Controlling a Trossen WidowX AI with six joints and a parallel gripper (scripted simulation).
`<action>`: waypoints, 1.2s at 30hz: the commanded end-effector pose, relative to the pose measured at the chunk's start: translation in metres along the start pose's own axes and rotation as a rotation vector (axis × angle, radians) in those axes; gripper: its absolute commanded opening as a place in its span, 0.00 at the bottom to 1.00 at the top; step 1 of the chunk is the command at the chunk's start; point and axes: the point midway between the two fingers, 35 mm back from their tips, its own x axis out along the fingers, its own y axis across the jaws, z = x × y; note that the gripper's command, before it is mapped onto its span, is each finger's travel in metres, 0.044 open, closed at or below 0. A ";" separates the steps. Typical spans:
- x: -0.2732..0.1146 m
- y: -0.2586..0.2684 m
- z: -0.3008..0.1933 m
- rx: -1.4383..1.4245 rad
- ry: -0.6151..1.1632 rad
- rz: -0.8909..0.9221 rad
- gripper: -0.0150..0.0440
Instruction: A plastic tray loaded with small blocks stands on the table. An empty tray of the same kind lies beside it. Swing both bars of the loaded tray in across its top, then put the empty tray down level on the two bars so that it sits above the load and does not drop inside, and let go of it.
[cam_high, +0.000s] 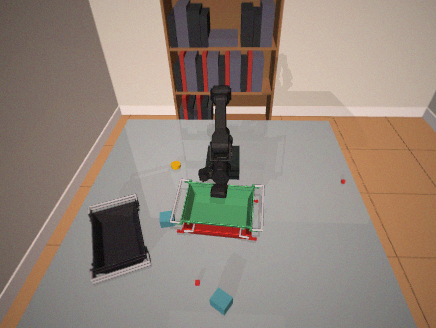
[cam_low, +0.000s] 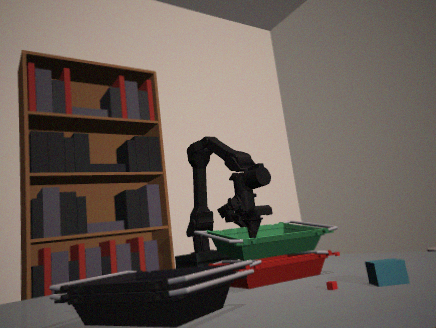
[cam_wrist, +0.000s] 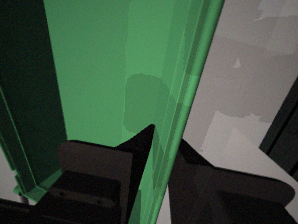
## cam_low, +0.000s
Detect small red block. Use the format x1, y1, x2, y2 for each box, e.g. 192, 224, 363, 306
326, 281, 338, 290

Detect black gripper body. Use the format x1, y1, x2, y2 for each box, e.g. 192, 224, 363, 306
225, 190, 273, 223

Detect red plastic tray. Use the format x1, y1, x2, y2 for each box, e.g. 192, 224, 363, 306
230, 251, 337, 289

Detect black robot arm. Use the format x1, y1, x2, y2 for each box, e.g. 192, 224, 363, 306
186, 136, 271, 254

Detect teal block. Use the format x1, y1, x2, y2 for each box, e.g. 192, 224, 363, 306
365, 258, 409, 287

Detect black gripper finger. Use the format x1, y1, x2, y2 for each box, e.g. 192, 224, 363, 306
242, 217, 263, 238
234, 221, 247, 227

